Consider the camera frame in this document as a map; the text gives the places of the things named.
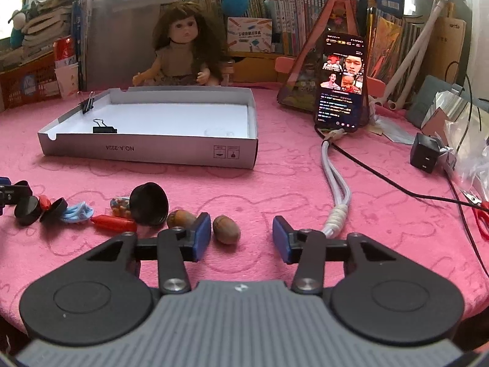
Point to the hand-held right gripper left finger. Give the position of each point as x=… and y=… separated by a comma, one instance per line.
x=202, y=237

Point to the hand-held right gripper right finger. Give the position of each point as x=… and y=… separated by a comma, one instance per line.
x=280, y=242

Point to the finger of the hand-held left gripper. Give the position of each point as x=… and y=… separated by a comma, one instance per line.
x=15, y=193

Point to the small black round cap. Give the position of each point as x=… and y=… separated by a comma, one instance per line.
x=27, y=211
x=54, y=210

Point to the brown acorn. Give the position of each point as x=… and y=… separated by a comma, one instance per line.
x=181, y=219
x=226, y=230

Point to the small red plastic piece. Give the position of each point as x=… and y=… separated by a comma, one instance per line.
x=45, y=202

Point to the large black round cap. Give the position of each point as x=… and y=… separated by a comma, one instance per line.
x=149, y=204

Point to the red bullet-shaped toy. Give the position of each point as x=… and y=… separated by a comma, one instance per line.
x=114, y=223

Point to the white cardboard box tray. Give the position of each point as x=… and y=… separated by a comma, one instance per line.
x=172, y=122

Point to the pink fleece tablecloth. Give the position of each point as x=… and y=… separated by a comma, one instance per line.
x=267, y=191

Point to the colourful patterned small toy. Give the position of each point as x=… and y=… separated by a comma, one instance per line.
x=119, y=206

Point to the orange plastic basket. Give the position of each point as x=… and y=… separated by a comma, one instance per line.
x=26, y=84

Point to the black binder clip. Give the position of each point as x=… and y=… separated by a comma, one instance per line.
x=87, y=103
x=105, y=129

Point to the white paper cup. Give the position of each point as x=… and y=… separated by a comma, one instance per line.
x=68, y=80

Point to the red drink can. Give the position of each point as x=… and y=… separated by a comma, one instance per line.
x=64, y=51

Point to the blue face mask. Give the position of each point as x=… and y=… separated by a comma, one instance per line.
x=397, y=132

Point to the blue upright folders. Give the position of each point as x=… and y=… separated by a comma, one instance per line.
x=82, y=42

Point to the blue and white plush figure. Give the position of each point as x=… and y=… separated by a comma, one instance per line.
x=18, y=26

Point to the stack of worn books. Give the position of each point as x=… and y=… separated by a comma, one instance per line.
x=46, y=26

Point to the black charger block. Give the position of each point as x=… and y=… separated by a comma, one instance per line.
x=424, y=153

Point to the black smartphone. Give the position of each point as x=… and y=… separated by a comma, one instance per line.
x=340, y=84

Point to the triangular colourful stand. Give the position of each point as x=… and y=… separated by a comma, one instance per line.
x=305, y=72

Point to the yellow wooden organizer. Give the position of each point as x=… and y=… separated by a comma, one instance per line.
x=256, y=67

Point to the translucent storage bin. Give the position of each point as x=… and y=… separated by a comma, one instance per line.
x=122, y=42

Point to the brown-haired doll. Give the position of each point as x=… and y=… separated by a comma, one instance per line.
x=183, y=42

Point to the red scissors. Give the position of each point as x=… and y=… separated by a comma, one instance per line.
x=479, y=214

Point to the grey-blue box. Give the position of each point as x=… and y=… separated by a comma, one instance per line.
x=424, y=101

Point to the white printed cardboard box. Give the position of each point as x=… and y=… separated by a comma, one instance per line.
x=249, y=36

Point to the row of thin picture books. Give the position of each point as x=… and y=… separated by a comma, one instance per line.
x=386, y=46

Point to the row of upright books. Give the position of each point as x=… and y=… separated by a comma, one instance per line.
x=298, y=19

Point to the white plastic pipe frame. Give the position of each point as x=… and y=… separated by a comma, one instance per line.
x=416, y=49

